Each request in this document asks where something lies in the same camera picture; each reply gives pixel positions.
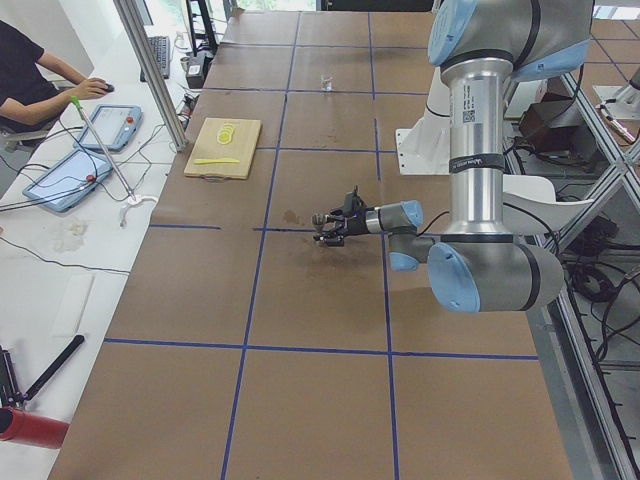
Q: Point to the wooden cutting board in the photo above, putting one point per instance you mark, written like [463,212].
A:
[242,147]

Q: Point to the seated person black shirt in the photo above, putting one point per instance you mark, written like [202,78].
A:
[30,102]

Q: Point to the aluminium frame post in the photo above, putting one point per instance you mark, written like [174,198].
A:
[133,25]

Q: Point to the steel double jigger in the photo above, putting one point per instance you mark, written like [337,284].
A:
[319,222]

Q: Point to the brown box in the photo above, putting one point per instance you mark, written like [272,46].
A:
[557,126]

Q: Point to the black keyboard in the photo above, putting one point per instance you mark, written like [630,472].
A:
[161,49]

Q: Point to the clear glass cup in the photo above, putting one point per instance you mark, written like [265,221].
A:
[327,83]

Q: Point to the red bottle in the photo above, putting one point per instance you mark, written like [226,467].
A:
[26,428]

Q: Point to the far teach pendant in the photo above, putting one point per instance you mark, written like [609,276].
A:
[116,124]

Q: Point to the black tool with handle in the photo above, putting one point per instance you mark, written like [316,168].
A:
[11,394]

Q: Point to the yellow plastic knife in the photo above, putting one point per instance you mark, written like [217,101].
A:
[220,160]

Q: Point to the teach pendant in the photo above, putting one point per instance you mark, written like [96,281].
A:
[68,181]
[116,124]

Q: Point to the near teach pendant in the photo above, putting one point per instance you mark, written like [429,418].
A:
[68,181]

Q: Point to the lemon slices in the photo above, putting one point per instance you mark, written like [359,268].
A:
[225,133]

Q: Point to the metal rod green tip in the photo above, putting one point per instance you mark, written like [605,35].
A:
[131,196]

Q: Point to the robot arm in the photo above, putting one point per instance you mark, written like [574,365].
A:
[476,264]

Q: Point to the crumpled white tissue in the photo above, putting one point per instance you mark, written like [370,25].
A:
[69,235]

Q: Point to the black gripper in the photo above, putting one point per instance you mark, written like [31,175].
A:
[354,226]

